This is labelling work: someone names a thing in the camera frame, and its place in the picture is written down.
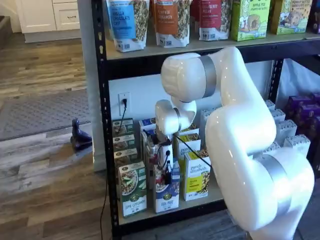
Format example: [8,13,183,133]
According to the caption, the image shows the particle board shelf panel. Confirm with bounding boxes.
[116,191,230,226]
[105,30,320,61]

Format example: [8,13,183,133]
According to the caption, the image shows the green white oatmeal box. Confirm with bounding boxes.
[111,117,135,138]
[117,160,149,219]
[112,134,137,151]
[113,147,139,168]

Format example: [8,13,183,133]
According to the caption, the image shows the white cabinet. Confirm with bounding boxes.
[15,0,81,44]

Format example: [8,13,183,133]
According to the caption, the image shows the green Bobo's peanut butter box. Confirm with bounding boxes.
[269,0,313,36]

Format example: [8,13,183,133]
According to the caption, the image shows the grey door mat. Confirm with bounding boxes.
[0,88,92,142]

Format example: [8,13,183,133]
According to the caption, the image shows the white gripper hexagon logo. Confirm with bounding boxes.
[156,143,175,185]

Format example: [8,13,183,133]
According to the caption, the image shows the blue white oatmeal box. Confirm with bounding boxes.
[140,129,161,151]
[138,117,159,135]
[144,142,162,177]
[151,161,181,214]

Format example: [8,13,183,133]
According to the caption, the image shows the orange pumpkin cinnamon granola bag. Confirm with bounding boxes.
[152,0,192,49]

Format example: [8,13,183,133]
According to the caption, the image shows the black power cord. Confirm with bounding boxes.
[99,98,129,240]

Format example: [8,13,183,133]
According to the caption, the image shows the green Bobo's apple pie box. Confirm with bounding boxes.
[229,0,269,42]

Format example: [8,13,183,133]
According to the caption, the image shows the red cranberry pecan granola bag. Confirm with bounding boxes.
[189,0,201,38]
[198,0,233,42]

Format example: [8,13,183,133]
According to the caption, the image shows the white wall outlet plate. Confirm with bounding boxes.
[118,92,131,116]

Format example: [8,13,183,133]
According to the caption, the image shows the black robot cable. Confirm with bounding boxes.
[155,134,214,174]

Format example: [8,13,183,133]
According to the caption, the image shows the purple seal figurine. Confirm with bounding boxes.
[70,118,93,151]

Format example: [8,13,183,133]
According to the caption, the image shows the blue vanilla chocolate granola bag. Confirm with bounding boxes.
[104,0,150,54]

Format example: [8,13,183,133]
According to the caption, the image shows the black metal shelf rack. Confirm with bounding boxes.
[90,0,320,240]

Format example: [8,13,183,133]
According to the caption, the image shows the dark snack box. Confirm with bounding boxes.
[306,0,320,35]

